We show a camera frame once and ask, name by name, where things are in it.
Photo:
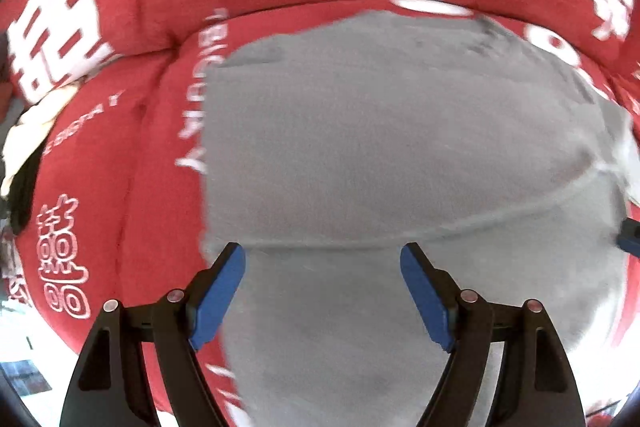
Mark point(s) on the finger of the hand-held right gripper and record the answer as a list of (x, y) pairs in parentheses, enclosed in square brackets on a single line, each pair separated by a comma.
[(631, 234)]

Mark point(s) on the grey small cloth garment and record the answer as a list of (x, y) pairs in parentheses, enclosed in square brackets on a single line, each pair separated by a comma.
[(375, 132)]

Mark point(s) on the cream cloth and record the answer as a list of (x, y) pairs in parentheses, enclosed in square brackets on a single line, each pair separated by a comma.
[(27, 132)]

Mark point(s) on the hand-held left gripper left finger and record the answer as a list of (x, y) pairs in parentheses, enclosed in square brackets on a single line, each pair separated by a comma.
[(216, 297)]

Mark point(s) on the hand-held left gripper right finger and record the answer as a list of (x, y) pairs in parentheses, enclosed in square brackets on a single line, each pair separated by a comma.
[(425, 297)]

